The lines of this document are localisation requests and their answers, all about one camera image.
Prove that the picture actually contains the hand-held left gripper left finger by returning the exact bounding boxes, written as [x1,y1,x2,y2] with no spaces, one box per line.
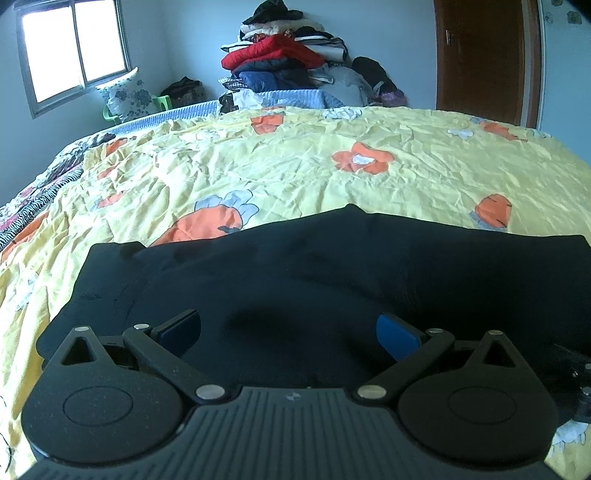
[59,308,227,407]

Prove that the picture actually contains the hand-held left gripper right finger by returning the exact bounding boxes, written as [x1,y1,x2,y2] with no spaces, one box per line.
[352,313,526,408]

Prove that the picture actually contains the black pants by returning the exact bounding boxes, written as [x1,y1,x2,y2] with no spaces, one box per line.
[37,204,591,421]

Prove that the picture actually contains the yellow printed blanket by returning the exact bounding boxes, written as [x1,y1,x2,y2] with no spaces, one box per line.
[0,105,591,480]

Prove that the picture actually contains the zebra and floral quilt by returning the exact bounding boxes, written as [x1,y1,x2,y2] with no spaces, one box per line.
[0,131,116,252]

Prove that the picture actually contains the blue knit bedspread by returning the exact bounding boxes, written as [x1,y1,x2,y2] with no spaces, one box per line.
[111,89,333,137]

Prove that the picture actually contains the green plastic chair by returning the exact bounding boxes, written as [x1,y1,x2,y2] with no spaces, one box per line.
[102,95,172,123]

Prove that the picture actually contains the dark bag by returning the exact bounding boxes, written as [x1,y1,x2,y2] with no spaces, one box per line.
[160,76,206,106]

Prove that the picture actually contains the floral pillow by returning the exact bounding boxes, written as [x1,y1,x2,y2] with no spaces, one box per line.
[96,67,160,123]

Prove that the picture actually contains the pile of clothes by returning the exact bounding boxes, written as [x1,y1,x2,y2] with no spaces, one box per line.
[218,0,409,109]

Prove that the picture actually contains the wooden door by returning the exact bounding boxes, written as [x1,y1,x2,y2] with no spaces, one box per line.
[434,0,543,129]

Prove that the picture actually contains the red jacket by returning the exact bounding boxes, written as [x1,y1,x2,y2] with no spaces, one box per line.
[221,34,325,71]

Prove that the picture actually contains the window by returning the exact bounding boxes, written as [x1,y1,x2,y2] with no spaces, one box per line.
[13,0,134,120]

